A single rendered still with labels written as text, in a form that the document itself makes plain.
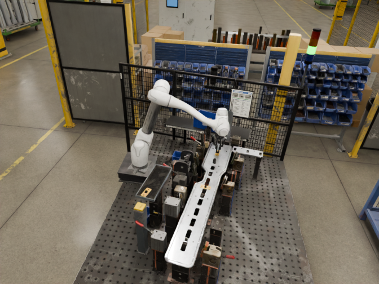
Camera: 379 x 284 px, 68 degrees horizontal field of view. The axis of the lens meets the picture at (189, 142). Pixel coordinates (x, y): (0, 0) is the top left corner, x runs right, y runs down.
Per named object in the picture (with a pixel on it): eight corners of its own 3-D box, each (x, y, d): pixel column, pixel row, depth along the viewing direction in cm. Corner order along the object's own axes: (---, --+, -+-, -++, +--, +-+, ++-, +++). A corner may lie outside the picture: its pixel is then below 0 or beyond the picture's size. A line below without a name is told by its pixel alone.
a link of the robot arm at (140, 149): (129, 166, 265) (128, 147, 252) (133, 154, 280) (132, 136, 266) (146, 167, 265) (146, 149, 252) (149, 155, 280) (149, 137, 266)
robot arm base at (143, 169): (125, 172, 266) (124, 168, 263) (135, 158, 284) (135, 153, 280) (143, 176, 263) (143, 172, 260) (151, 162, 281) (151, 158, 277)
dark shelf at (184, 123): (247, 142, 284) (248, 139, 282) (164, 126, 303) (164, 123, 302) (250, 131, 302) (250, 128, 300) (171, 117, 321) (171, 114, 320)
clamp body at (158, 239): (164, 276, 193) (164, 243, 173) (149, 271, 195) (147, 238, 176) (169, 264, 201) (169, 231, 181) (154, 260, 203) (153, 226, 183)
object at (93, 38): (143, 131, 484) (135, 2, 374) (141, 135, 472) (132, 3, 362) (69, 123, 495) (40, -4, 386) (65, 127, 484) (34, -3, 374)
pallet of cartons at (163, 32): (176, 85, 662) (176, 39, 604) (143, 81, 672) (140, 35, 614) (185, 69, 761) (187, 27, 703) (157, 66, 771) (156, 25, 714)
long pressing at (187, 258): (196, 271, 166) (197, 269, 166) (161, 260, 171) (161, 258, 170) (233, 146, 278) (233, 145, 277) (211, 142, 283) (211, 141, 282)
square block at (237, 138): (234, 168, 295) (239, 140, 275) (227, 167, 297) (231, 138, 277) (236, 164, 302) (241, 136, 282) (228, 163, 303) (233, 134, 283)
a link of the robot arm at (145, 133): (131, 150, 277) (135, 137, 295) (147, 155, 280) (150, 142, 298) (153, 83, 233) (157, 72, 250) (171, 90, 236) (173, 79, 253)
